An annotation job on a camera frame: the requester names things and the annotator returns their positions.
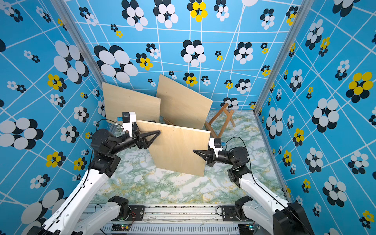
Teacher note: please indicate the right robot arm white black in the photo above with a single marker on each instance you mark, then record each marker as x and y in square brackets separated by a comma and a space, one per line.
[273, 213]

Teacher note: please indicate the plywood board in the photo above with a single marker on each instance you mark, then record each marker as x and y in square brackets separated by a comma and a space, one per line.
[182, 106]
[118, 100]
[173, 148]

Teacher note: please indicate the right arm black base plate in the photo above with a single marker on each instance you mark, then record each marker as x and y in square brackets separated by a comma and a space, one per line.
[229, 214]

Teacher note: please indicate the aluminium front rail frame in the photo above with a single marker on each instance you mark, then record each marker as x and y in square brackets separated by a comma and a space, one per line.
[178, 220]

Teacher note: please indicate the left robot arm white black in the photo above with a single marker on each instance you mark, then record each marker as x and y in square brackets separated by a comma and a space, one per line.
[65, 221]

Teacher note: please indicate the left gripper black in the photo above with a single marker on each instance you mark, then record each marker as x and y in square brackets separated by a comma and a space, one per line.
[140, 140]

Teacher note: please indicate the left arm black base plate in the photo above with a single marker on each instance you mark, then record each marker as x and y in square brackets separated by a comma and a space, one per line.
[136, 214]

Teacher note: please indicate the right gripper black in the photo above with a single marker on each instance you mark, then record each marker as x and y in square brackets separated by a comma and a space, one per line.
[211, 158]

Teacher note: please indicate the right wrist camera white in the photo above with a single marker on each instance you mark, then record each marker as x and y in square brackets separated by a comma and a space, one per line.
[215, 145]

